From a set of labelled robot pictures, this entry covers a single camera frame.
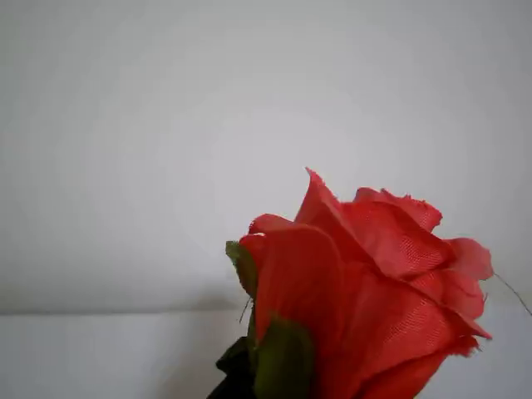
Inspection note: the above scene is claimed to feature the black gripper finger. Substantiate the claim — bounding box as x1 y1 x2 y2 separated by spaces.
205 335 257 399

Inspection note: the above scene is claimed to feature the red artificial rose with stem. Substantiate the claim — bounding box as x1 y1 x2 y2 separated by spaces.
224 166 532 399

